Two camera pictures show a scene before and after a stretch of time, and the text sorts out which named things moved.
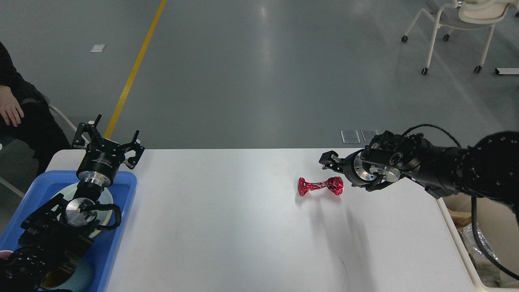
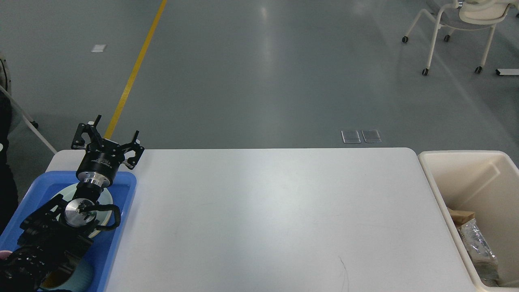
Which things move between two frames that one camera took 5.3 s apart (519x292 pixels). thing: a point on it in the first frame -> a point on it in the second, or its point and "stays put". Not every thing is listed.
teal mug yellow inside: [76, 276] stays put
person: [36, 134] -> [9, 199]
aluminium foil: [485, 261] stays put
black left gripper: [100, 163] stays put
